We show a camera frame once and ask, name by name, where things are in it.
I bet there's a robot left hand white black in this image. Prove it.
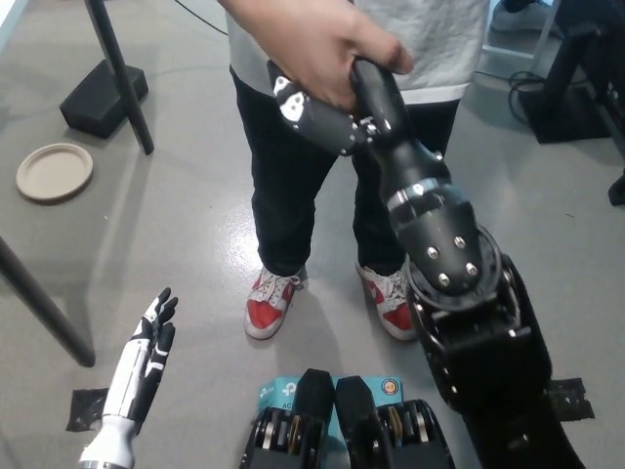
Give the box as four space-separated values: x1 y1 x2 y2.
78 286 180 460

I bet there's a robot right hand black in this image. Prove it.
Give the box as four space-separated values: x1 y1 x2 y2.
271 60 454 205

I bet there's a person right hand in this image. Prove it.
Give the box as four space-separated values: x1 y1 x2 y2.
250 3 416 112

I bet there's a robot left body block black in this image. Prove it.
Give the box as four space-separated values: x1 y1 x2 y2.
240 368 336 469

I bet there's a black tape patch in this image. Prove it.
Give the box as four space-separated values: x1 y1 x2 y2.
545 376 597 423
65 387 111 434

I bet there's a grey t-shirt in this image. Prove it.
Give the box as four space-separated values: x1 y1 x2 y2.
224 0 489 107

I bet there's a thick black table leg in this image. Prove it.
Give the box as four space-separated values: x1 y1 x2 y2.
0 235 97 369

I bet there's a teal cardboard box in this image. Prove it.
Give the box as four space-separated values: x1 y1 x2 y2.
257 374 406 442

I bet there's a red white sneaker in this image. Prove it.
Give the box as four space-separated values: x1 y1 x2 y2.
243 265 309 342
354 260 419 342

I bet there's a grey sneaker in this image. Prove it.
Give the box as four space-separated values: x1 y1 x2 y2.
488 0 563 36

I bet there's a black stand with base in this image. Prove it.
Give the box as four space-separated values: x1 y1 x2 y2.
523 23 617 145

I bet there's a thin black slanted pole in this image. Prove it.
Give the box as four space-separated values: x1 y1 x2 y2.
83 0 156 157

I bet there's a beige paper plate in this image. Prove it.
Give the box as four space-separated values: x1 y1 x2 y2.
16 142 95 206

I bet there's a black equipment rack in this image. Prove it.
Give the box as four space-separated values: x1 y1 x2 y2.
592 0 625 163

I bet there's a black foam block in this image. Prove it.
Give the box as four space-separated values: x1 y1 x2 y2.
59 59 150 141

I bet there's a thin black cable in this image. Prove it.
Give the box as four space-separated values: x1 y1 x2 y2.
172 0 230 37

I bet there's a black coiled cable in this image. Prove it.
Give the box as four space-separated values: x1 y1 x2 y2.
473 69 546 129

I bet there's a white metal frame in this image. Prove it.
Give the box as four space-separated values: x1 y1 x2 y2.
479 0 561 63

